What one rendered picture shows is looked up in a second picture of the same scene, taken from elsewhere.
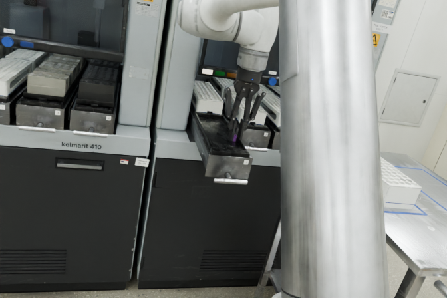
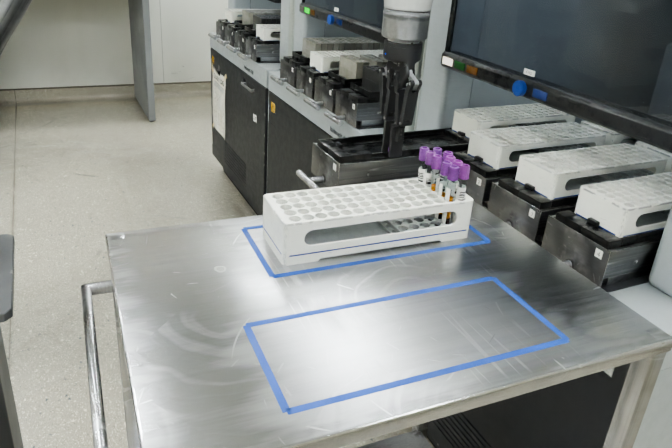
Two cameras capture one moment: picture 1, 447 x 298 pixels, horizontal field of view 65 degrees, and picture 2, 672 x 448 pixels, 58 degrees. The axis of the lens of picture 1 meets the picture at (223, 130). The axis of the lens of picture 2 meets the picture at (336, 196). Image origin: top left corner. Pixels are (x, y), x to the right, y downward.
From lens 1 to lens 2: 1.43 m
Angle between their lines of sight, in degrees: 74
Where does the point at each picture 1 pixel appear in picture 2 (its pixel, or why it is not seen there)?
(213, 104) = (468, 122)
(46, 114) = (326, 93)
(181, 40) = (437, 15)
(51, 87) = (349, 69)
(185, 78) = (437, 71)
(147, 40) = not seen: hidden behind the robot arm
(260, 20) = not seen: outside the picture
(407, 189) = (273, 214)
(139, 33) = not seen: hidden behind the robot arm
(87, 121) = (343, 106)
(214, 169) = (316, 166)
